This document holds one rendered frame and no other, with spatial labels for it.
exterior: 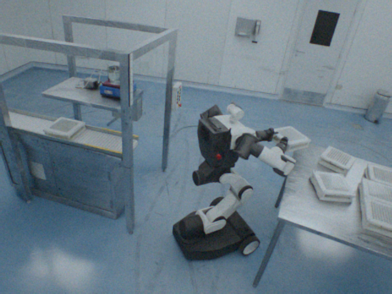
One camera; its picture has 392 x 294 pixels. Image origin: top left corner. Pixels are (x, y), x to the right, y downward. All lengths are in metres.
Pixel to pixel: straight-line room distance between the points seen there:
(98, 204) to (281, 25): 4.43
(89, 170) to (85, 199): 0.38
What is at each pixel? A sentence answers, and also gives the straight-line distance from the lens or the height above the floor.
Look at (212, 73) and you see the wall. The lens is 5.78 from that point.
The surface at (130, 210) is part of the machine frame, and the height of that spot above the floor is 0.32.
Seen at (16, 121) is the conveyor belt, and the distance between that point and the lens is 2.86.
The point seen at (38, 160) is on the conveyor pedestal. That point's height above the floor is 0.51.
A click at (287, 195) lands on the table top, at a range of 2.03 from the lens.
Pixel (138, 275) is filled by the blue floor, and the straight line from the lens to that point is 2.42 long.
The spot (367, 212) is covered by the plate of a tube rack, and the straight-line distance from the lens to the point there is 2.09.
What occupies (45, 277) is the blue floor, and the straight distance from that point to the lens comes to 2.55.
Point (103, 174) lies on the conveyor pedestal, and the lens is 2.45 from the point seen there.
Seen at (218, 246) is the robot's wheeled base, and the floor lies 0.17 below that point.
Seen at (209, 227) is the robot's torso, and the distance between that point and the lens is 2.34.
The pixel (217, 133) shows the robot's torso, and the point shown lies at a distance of 1.73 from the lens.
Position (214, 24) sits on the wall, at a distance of 5.57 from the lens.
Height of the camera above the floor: 2.06
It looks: 32 degrees down
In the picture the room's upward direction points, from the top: 7 degrees clockwise
